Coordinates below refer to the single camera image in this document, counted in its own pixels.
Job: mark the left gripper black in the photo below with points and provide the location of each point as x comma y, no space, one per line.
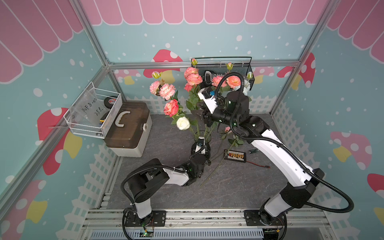
193,155

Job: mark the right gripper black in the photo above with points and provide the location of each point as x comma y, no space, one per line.
207,116

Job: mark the light pink rose stem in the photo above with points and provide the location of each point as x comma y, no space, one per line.
223,135

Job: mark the orange pink rose spray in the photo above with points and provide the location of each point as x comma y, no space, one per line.
233,82

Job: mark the clear glass vase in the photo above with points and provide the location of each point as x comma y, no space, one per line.
208,138

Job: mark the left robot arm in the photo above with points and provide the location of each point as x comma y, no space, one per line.
141,184

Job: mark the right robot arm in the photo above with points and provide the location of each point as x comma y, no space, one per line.
302,179

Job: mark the white blue flower stem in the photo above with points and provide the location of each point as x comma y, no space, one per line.
247,83

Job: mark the black connector board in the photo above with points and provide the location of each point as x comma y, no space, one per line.
235,156

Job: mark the white rose stem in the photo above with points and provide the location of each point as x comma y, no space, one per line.
184,124

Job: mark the socket set in basket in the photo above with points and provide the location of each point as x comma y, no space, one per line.
208,78

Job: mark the tall pink carnation stem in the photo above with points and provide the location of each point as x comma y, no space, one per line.
173,107

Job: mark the brown lidded storage box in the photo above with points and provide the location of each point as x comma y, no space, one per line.
130,131

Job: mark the black tape roll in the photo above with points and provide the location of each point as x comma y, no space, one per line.
109,102

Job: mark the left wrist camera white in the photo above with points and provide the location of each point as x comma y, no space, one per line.
200,146

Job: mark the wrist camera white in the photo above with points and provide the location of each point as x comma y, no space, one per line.
208,96
200,146

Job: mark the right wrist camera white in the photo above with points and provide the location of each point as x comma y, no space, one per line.
208,96

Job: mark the black wire mesh basket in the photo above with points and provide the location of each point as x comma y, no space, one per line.
223,65

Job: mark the clear wire wall basket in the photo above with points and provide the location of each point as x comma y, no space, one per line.
88,115

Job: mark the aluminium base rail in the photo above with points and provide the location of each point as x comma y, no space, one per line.
210,224

